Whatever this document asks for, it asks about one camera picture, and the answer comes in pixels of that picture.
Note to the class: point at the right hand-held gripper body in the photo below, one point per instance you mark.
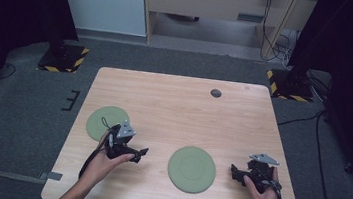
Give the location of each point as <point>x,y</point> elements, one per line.
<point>261,173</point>

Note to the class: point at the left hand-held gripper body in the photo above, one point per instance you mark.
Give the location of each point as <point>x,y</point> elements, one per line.
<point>119,140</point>

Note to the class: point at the green round plate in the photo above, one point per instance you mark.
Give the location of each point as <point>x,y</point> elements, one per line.
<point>191,170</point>
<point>101,122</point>

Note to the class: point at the person's left hand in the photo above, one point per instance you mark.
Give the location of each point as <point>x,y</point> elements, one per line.
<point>101,166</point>

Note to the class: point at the grey tape piece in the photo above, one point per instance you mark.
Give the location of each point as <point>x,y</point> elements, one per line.
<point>52,176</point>

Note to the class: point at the grey round table grommet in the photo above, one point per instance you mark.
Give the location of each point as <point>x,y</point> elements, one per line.
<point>215,93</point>

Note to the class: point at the black striped stand base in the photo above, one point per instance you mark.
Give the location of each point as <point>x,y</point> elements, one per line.
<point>288,87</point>
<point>63,59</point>

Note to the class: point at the black curtain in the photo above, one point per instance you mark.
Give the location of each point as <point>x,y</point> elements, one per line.
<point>352,66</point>
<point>16,11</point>

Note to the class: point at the white panel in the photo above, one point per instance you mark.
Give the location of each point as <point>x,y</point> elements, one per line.
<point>102,0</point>

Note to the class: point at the beige wooden desk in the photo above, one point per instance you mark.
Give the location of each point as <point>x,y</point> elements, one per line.
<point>202,2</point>

